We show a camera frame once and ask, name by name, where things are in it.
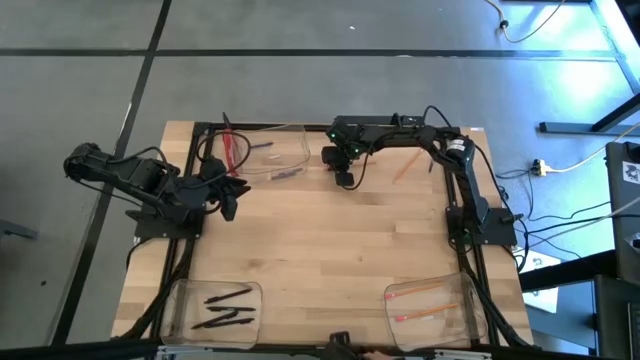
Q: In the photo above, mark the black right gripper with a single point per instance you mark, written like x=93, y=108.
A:
x=334, y=157

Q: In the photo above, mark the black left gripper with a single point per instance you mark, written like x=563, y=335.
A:
x=217, y=187

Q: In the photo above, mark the clear plastic bin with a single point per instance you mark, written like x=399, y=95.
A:
x=440, y=332
x=185, y=330
x=290, y=150

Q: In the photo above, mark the short dark pen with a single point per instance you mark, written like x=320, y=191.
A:
x=431, y=166

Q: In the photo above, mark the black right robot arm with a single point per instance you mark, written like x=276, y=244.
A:
x=400, y=136

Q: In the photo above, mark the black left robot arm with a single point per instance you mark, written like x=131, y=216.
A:
x=140, y=177

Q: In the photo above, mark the red stapler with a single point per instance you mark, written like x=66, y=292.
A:
x=231, y=150

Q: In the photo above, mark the long black device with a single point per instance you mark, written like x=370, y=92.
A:
x=375, y=119

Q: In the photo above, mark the small black device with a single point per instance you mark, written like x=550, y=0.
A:
x=341, y=345

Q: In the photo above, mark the person's hand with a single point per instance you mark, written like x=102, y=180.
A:
x=380, y=356

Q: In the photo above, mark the yellow power plug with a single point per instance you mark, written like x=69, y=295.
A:
x=540, y=167

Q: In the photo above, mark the grey metal object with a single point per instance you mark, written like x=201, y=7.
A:
x=12, y=230

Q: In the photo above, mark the black metal beam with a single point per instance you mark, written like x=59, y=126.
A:
x=585, y=128

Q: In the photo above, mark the white paper sheet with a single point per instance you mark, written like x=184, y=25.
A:
x=545, y=300

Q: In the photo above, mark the grey equipment cabinet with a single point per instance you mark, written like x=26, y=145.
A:
x=625, y=235

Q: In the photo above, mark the dark cabinet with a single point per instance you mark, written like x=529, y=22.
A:
x=617, y=320

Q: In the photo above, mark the black aluminium table frame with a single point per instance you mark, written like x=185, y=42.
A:
x=207, y=125

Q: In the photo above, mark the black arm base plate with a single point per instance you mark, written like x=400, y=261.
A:
x=500, y=235
x=150, y=231

